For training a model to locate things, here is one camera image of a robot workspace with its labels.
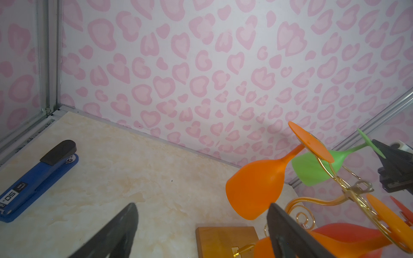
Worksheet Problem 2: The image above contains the orange wine glass front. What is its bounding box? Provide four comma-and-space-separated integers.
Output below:
254, 194, 413, 258

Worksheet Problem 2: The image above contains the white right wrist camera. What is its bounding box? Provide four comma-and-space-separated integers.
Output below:
390, 140, 413, 154

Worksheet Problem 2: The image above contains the blue black stapler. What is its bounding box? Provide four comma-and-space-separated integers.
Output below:
1, 140, 79, 223

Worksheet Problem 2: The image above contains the orange wine glass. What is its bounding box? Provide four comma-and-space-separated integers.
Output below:
225, 121, 334, 220
254, 194, 413, 258

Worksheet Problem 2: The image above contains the green plastic wine glass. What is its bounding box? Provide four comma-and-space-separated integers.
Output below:
291, 129, 386, 187

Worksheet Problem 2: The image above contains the orange wine glass rear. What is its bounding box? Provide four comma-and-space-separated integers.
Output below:
225, 121, 334, 220

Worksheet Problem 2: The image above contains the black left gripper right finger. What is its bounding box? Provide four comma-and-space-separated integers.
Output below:
267, 203, 334, 258

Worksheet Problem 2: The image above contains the wooden rack base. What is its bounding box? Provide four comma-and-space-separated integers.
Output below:
195, 226, 259, 258

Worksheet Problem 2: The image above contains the gold wire glass rack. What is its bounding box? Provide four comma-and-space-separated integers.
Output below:
232, 151, 413, 258

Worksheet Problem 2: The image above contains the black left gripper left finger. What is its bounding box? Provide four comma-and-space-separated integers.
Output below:
71, 203, 139, 258

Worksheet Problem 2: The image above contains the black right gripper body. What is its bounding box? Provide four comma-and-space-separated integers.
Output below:
372, 139, 413, 194

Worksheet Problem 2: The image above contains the red plastic wine glass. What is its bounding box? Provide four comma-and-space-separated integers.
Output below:
313, 196, 413, 258

